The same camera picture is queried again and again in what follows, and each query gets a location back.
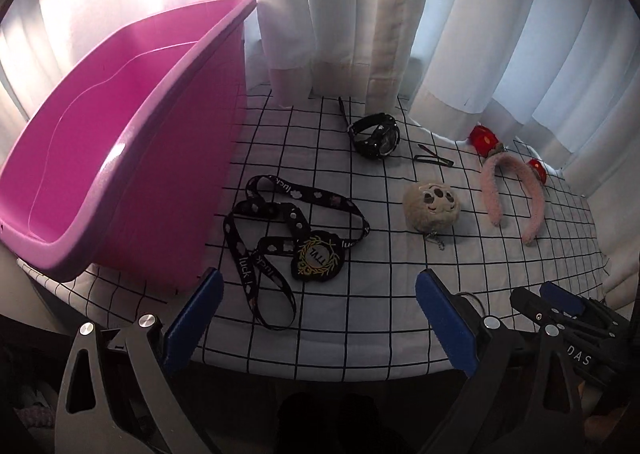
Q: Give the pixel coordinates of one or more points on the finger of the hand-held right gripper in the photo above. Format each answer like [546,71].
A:
[530,306]
[562,296]

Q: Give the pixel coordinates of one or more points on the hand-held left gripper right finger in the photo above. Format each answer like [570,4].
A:
[445,319]

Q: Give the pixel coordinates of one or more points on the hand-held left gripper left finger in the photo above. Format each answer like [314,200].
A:
[192,321]

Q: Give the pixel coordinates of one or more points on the pink fuzzy strawberry headband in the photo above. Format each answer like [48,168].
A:
[490,194]

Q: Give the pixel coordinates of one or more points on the black hair clip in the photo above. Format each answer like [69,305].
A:
[433,158]

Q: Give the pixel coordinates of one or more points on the black wristwatch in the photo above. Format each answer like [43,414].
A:
[377,142]

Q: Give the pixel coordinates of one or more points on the pink plastic basin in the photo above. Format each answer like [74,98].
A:
[100,134]

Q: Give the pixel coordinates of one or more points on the dark knitted cloth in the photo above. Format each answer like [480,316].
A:
[30,414]

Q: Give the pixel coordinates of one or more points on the white sheer curtain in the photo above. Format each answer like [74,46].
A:
[525,24]

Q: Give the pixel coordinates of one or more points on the cream curtain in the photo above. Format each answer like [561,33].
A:
[345,9]

